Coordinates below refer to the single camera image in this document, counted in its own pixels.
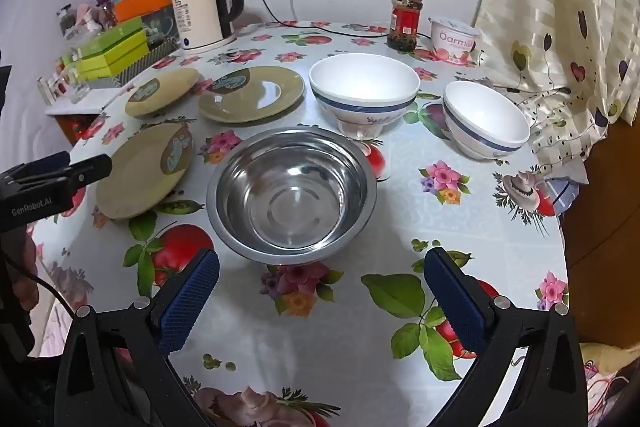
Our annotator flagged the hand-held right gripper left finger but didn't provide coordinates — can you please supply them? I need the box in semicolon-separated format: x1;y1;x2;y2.
52;248;221;427

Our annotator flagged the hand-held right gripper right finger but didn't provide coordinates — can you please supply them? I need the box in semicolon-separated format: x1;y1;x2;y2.
424;248;588;427

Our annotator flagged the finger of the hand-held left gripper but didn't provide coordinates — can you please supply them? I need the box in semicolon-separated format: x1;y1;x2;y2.
59;153;114;189
0;151;71;186

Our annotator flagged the olive green round plate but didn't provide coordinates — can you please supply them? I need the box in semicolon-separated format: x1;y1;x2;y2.
198;66;306;125
124;67;202;118
96;123;194;220

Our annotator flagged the stainless steel bowl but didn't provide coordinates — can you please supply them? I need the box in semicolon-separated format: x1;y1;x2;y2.
206;127;378;266

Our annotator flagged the white bowl with blue stripe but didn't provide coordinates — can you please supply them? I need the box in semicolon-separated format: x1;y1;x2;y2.
442;80;531;160
308;53;421;142

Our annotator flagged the clear glass mug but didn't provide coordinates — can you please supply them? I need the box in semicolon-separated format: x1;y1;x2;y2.
67;67;93;104

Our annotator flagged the lime green flat box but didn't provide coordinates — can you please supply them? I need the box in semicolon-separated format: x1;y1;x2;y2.
77;47;151;80

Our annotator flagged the floral fruit print tablecloth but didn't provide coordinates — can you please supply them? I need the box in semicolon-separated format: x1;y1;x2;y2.
30;21;571;427

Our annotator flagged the zigzag patterned box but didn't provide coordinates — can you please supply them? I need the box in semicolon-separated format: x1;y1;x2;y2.
117;39;183;85

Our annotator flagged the glass jar with dark lid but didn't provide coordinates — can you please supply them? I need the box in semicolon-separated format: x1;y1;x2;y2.
56;4;76;38

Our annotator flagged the blue striped cloth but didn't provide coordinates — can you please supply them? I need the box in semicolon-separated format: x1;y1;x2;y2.
545;157;591;212

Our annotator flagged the yellow cloth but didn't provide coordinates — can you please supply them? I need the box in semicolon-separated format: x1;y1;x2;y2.
580;342;640;408

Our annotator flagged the cream electric kettle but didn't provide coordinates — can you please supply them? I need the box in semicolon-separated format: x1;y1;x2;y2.
171;0;245;48

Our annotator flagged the white yogurt tub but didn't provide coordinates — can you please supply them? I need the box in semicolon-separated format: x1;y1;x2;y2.
429;15;482;65

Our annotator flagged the chili sauce glass jar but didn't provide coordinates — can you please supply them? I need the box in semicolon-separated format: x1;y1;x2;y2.
387;0;424;52

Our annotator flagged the cream patterned curtain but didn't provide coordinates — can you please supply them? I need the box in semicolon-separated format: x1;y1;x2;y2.
472;0;636;168

